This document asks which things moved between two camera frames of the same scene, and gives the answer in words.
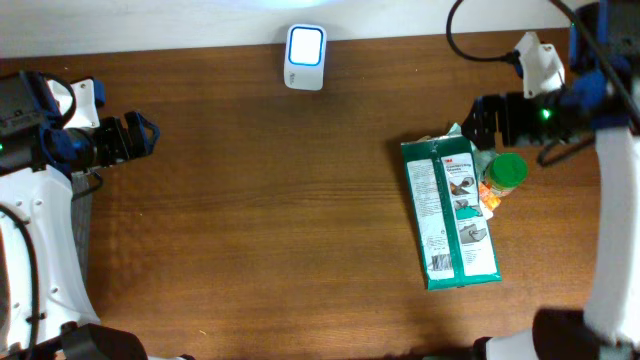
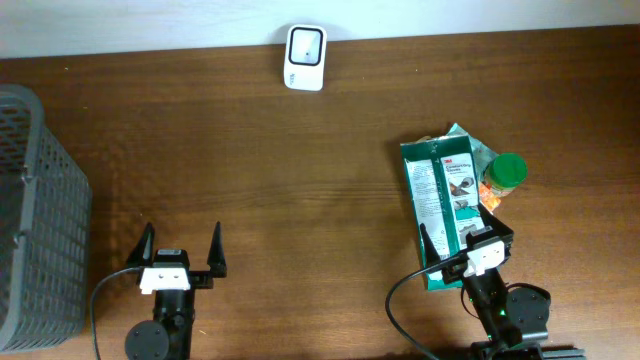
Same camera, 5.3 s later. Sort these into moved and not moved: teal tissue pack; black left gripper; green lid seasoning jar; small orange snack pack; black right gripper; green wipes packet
Moved: black right gripper; black left gripper
Not moved: green wipes packet; teal tissue pack; small orange snack pack; green lid seasoning jar
